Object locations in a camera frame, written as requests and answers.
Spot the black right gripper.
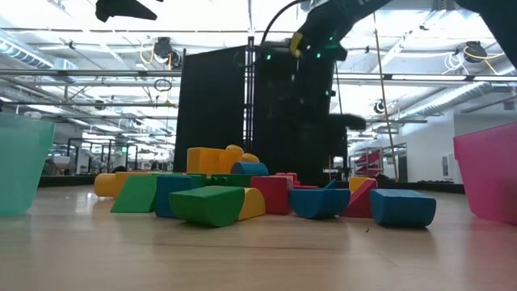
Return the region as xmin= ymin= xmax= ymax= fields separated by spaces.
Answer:
xmin=258 ymin=47 xmax=368 ymax=134

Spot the large yellow plastic brick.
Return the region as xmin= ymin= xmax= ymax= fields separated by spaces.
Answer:
xmin=186 ymin=144 xmax=261 ymax=175

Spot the grey ceiling pipe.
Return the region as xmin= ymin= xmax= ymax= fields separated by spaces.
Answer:
xmin=325 ymin=117 xmax=428 ymax=124

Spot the black box on stand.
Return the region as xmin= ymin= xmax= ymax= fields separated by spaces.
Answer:
xmin=324 ymin=128 xmax=349 ymax=183

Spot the shelf with red bins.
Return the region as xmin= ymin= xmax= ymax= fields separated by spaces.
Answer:
xmin=349 ymin=141 xmax=408 ymax=178

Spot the small yellow wooden block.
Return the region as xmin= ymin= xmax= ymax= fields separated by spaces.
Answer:
xmin=348 ymin=176 xmax=372 ymax=194

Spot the grey ceiling beam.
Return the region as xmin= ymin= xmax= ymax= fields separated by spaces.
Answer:
xmin=0 ymin=69 xmax=517 ymax=82

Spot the black folding screen panel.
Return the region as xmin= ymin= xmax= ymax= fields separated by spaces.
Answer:
xmin=250 ymin=44 xmax=326 ymax=183
xmin=173 ymin=44 xmax=248 ymax=174

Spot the small red plastic brick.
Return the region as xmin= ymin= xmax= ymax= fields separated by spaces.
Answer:
xmin=275 ymin=171 xmax=301 ymax=188

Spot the red wooden wedge block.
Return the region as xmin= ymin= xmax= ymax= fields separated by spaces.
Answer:
xmin=341 ymin=178 xmax=380 ymax=219

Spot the blue rounded wooden block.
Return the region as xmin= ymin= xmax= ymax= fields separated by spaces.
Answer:
xmin=288 ymin=188 xmax=351 ymax=221

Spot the large blue wooden block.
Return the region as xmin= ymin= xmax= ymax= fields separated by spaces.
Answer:
xmin=369 ymin=188 xmax=438 ymax=228

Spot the blue semicircle wooden block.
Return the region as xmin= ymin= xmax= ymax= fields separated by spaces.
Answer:
xmin=230 ymin=162 xmax=270 ymax=177

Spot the yellow arched wooden block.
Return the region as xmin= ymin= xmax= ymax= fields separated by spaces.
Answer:
xmin=237 ymin=187 xmax=267 ymax=222

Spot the distant robot workstation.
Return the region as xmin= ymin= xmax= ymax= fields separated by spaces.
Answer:
xmin=42 ymin=137 xmax=141 ymax=177

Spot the pink translucent plastic bin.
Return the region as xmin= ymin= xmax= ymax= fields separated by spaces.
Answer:
xmin=452 ymin=122 xmax=517 ymax=226

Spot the green rounded wooden block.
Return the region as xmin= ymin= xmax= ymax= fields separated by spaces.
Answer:
xmin=168 ymin=185 xmax=246 ymax=229

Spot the yellow stepped plastic brick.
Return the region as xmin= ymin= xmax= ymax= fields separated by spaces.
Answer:
xmin=93 ymin=171 xmax=151 ymax=199

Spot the teal translucent plastic bin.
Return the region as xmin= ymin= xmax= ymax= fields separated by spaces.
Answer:
xmin=0 ymin=112 xmax=56 ymax=217

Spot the green wooden wedge block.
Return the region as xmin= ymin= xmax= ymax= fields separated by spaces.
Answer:
xmin=110 ymin=174 xmax=159 ymax=214

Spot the yellow hanging cable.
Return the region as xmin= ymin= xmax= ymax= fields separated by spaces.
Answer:
xmin=373 ymin=11 xmax=399 ymax=181

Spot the hanging black cable loop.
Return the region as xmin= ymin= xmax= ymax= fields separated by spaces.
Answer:
xmin=153 ymin=78 xmax=174 ymax=93

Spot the yellow cable label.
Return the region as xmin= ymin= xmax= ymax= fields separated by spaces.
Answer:
xmin=289 ymin=32 xmax=304 ymax=58

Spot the silver ventilation duct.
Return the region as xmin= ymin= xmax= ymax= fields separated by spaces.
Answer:
xmin=397 ymin=78 xmax=517 ymax=119
xmin=0 ymin=36 xmax=78 ymax=72

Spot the white wall unit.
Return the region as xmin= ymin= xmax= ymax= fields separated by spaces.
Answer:
xmin=439 ymin=152 xmax=460 ymax=183

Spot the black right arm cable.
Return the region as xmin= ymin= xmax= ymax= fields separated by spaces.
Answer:
xmin=260 ymin=0 xmax=302 ymax=46

